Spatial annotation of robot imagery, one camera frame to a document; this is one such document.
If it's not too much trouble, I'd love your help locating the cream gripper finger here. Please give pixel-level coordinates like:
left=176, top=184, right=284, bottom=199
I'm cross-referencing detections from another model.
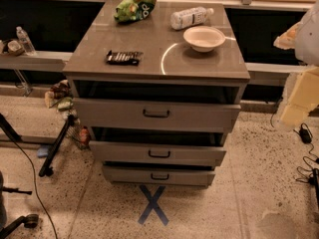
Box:
left=279, top=67, right=319, bottom=128
left=273, top=22, right=301, bottom=50

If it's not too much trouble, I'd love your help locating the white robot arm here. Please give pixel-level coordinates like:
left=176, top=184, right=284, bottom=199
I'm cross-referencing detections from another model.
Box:
left=273, top=1, right=319, bottom=128

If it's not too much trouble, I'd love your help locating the white paper bowl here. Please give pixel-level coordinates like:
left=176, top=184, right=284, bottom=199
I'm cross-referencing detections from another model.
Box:
left=183, top=26, right=225, bottom=53

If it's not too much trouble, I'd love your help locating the black power adapter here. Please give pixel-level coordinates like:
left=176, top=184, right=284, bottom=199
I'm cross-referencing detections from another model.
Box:
left=299, top=123, right=312, bottom=143

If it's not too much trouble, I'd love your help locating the clear plastic water bottle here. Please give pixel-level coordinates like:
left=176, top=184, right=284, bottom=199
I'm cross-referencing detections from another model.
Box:
left=170, top=7, right=214, bottom=30

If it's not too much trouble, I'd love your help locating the grey drawer cabinet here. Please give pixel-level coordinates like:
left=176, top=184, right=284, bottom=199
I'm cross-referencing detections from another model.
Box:
left=63, top=1, right=249, bottom=172

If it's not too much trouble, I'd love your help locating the top grey drawer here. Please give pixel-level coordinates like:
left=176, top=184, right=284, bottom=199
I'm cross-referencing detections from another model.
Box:
left=74, top=98, right=240, bottom=132

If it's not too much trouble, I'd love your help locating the grey drawer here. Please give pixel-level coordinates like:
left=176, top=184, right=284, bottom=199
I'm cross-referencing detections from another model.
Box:
left=74, top=98, right=240, bottom=132
left=90, top=141, right=226, bottom=167
left=102, top=165, right=215, bottom=187

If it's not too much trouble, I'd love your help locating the green chip bag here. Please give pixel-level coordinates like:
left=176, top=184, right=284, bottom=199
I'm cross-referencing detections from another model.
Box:
left=114, top=0, right=157, bottom=23

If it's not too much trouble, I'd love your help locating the middle grey drawer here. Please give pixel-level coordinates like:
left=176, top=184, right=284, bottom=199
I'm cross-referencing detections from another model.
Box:
left=90, top=141, right=226, bottom=167

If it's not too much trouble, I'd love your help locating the bottom grey drawer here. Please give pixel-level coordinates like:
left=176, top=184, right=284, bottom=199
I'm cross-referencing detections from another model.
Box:
left=102, top=165, right=215, bottom=187

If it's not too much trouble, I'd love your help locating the blue tape cross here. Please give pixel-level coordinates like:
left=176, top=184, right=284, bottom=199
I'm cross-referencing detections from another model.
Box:
left=138, top=185, right=169, bottom=226

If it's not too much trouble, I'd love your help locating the pile of snack bags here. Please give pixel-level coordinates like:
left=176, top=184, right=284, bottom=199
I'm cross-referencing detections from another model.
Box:
left=44, top=80, right=91, bottom=149

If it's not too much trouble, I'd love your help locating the small water bottle on shelf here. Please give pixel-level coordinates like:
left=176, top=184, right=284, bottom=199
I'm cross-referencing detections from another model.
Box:
left=16, top=26, right=36, bottom=56

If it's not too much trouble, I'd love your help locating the blue sponge on floor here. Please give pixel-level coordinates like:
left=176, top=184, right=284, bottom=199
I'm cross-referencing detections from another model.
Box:
left=37, top=145, right=51, bottom=158

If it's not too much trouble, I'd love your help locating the black tripod leg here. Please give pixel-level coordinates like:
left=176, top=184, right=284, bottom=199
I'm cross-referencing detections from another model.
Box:
left=39, top=115, right=75, bottom=177

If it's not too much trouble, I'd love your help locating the crumpled item on shelf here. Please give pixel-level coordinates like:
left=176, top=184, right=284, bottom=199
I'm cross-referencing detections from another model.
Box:
left=1, top=39, right=24, bottom=56

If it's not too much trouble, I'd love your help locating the black chair base wheel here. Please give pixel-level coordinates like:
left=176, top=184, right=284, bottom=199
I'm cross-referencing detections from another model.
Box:
left=0, top=186, right=39, bottom=239

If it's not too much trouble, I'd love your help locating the tangled black cable right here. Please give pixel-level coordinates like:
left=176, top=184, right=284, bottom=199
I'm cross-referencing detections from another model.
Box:
left=294, top=142, right=319, bottom=211

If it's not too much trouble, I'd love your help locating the black floor cable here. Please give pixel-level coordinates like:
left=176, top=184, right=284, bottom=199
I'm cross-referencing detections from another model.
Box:
left=0, top=117, right=59, bottom=239

